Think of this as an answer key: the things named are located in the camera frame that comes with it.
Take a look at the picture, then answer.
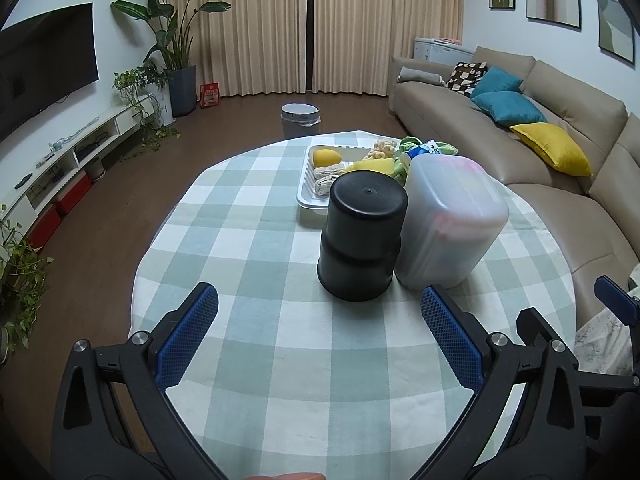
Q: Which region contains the leafy vine plant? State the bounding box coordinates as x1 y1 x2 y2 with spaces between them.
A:
0 205 53 356

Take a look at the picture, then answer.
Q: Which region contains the translucent white plastic container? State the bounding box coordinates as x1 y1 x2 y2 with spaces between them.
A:
395 154 510 291

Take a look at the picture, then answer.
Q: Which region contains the trailing plant in white pot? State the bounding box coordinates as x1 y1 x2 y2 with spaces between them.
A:
114 62 181 161

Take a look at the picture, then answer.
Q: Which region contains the grey folded blanket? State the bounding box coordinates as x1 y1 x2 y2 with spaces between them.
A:
396 67 446 86

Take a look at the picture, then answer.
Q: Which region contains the black wall television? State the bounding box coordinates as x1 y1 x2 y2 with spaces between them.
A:
0 2 99 143

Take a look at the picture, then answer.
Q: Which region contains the cream chenille scrubber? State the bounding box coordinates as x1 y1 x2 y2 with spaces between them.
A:
366 138 398 161

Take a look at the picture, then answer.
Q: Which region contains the brown patterned cushion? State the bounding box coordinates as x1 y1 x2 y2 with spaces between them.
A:
446 61 488 97

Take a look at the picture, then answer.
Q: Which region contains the green cloth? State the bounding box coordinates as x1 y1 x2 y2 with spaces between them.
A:
390 136 460 186

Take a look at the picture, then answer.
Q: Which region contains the yellow cushion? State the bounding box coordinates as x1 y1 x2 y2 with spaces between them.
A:
509 122 593 177

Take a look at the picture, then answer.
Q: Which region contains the beige leather sofa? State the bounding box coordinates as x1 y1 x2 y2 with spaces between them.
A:
388 46 640 331

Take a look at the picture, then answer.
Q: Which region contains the blue tissue pack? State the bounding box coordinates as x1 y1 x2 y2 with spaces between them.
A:
404 142 441 161

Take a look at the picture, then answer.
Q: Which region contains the tan gourd-shaped sponge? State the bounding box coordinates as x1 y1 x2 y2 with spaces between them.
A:
312 148 343 168

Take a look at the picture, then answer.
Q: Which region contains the black cylindrical container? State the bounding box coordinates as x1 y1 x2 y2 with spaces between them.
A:
316 171 410 303

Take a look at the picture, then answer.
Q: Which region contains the floral blanket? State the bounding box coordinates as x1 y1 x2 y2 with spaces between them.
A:
575 260 640 376

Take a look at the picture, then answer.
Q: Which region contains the teal cushion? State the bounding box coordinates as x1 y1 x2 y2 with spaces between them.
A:
471 91 548 127
470 66 523 98

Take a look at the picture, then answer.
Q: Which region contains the tall plant in dark pot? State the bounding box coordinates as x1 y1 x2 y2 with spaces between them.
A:
111 0 232 116

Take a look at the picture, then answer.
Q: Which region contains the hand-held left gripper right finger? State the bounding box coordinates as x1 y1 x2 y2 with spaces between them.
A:
415 285 588 480

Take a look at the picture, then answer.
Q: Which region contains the white plastic tray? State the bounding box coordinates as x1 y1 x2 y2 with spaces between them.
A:
296 144 401 216

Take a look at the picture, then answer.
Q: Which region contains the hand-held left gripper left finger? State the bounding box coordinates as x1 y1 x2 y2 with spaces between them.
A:
50 281 221 480

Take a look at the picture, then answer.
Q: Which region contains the red storage box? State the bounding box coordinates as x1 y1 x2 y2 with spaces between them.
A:
55 170 93 218
27 207 61 251

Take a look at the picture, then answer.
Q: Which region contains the white television cabinet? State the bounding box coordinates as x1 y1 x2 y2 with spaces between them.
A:
0 105 151 231

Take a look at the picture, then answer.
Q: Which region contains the grey trash bin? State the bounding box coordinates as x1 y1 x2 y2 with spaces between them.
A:
280 102 321 138

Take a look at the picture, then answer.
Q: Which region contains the large yellow sponge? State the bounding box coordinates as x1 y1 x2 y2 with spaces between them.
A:
345 156 397 176

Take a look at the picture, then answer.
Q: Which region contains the beige curtain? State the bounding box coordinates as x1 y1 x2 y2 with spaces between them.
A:
165 0 315 98
306 0 465 97

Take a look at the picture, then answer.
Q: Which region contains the green abstract framed picture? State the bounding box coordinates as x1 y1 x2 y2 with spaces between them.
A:
596 0 636 63

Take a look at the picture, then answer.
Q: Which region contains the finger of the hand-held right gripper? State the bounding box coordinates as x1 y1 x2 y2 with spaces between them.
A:
516 307 553 348
593 275 640 321

